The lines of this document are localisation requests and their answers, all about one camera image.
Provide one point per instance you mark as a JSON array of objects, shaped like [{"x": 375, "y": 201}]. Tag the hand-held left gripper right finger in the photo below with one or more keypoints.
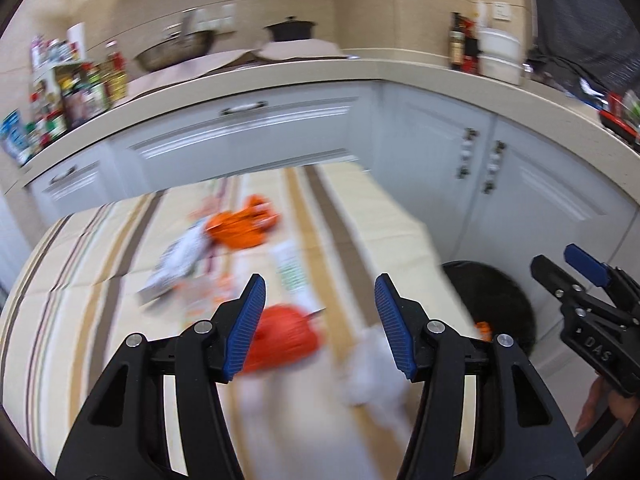
[{"x": 395, "y": 330}]

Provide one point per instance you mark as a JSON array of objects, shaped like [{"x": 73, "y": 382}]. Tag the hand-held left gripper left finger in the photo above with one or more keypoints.
[{"x": 245, "y": 330}]

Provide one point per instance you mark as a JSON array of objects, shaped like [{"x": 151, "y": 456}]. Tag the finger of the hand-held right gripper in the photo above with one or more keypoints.
[
  {"x": 557, "y": 282},
  {"x": 585, "y": 262}
]

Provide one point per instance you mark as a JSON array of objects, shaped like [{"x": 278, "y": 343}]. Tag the black trash bin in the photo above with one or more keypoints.
[{"x": 500, "y": 295}]

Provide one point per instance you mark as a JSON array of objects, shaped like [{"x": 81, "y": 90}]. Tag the orange foil wrapper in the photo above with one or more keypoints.
[{"x": 240, "y": 227}]

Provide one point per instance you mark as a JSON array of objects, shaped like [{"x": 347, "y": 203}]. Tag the person's right hand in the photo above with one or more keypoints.
[{"x": 591, "y": 407}]

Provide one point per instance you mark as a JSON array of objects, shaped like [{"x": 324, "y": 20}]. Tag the orange-red smooth wrapper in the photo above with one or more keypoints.
[{"x": 282, "y": 337}]

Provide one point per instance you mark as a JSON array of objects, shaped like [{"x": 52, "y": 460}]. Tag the white crumpled tissue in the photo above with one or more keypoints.
[{"x": 372, "y": 370}]

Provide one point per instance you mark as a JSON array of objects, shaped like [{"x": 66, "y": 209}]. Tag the white cabinet door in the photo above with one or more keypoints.
[
  {"x": 550, "y": 200},
  {"x": 425, "y": 160}
]

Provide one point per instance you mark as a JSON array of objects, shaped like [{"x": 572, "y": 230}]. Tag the white green-printed packet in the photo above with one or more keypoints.
[{"x": 292, "y": 272}]

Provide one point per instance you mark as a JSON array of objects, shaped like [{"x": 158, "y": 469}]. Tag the small orange wrapper piece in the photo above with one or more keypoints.
[{"x": 483, "y": 331}]

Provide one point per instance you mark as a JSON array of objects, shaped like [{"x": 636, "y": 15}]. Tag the white printed packet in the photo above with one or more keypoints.
[{"x": 175, "y": 262}]

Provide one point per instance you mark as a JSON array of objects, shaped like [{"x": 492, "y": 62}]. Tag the green packet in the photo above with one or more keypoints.
[{"x": 631, "y": 107}]

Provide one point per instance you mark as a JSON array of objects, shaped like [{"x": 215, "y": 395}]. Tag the striped tablecloth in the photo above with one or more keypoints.
[{"x": 75, "y": 270}]

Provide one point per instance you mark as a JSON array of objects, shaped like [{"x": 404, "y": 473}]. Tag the wide white cabinet drawer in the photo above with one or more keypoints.
[{"x": 240, "y": 135}]

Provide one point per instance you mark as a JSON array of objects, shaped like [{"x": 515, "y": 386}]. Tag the small white cabinet drawer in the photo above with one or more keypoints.
[{"x": 75, "y": 192}]

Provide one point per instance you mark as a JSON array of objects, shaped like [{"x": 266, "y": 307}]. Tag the white stacked containers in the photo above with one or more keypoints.
[{"x": 500, "y": 57}]

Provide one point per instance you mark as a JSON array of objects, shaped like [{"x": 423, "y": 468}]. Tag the dark grey cloth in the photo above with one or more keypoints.
[{"x": 580, "y": 20}]

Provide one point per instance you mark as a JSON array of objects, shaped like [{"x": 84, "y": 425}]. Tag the dark glass bottle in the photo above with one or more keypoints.
[{"x": 457, "y": 45}]

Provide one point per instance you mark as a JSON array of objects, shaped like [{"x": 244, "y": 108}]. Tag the beige kitchen countertop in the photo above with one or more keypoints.
[{"x": 350, "y": 67}]

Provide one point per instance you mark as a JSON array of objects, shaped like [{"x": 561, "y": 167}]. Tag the beige stove cover cloth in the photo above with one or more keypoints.
[{"x": 280, "y": 51}]

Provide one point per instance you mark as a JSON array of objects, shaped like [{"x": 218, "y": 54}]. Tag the steel wok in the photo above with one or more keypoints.
[{"x": 175, "y": 50}]

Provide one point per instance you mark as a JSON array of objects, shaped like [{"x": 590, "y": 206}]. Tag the group of condiment bottles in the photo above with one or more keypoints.
[{"x": 75, "y": 95}]

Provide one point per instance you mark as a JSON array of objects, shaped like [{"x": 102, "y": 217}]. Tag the black cooking pot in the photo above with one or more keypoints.
[{"x": 290, "y": 30}]

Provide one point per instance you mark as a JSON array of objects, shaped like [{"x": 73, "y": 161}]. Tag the white wall switch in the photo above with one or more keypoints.
[{"x": 500, "y": 11}]

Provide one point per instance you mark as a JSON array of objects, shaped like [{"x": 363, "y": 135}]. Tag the white wall outlet plate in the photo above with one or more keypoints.
[{"x": 217, "y": 17}]

